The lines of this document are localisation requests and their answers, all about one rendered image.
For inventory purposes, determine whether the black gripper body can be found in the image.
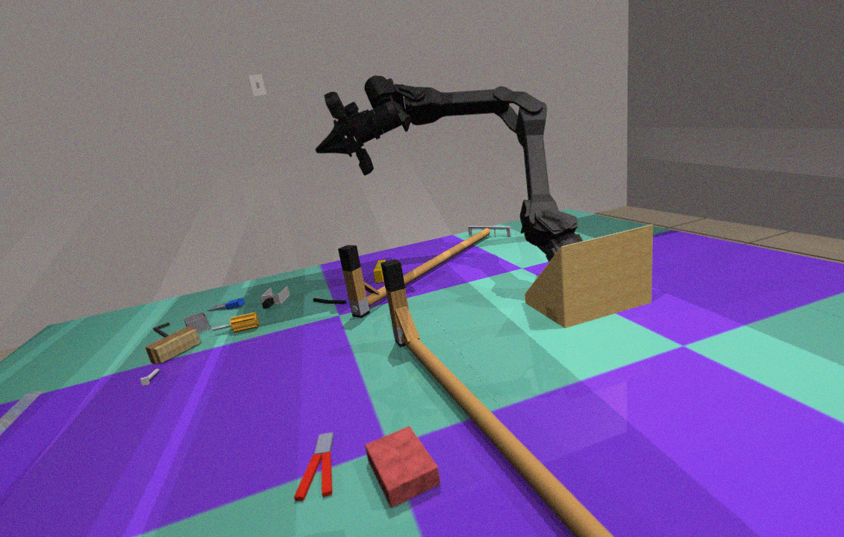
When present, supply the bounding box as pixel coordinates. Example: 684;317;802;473
324;92;384;175

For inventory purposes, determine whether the dark grey l-shaped bar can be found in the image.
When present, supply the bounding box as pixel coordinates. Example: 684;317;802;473
153;322;170;338

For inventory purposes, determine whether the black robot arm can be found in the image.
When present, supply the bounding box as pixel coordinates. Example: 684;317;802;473
365;75;583;262

